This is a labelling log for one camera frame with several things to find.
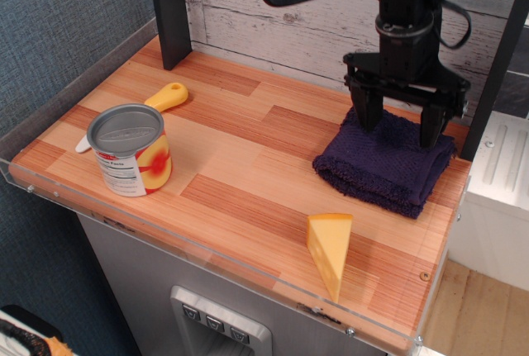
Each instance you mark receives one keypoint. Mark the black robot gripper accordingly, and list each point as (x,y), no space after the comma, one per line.
(406,69)

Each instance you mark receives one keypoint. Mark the dark purple cloth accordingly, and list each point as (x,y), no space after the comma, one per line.
(387,166)

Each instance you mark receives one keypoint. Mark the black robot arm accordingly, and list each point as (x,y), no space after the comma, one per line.
(402,18)

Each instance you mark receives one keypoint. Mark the yellow cheese wedge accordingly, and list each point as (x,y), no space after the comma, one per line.
(328,242)

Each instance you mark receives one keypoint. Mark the white toy sink unit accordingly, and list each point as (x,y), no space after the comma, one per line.
(490,234)

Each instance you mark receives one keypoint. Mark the clear acrylic table guard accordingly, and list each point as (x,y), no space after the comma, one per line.
(243,186)

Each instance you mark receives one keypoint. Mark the tin can with red-yellow label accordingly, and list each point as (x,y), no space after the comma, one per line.
(139,173)

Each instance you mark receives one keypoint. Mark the grey cabinet with dispenser panel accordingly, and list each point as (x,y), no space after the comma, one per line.
(176,304)

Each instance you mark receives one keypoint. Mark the orange object bottom left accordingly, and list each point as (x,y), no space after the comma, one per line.
(58,348)

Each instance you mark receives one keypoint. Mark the white black device bottom left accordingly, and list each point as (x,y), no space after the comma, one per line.
(23,333)

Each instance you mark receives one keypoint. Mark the dark right frame post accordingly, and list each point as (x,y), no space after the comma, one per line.
(506,47)

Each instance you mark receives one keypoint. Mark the dark frame post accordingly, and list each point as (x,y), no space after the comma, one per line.
(506,47)
(173,30)

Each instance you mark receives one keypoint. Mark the dark left frame post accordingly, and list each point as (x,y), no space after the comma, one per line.
(173,30)

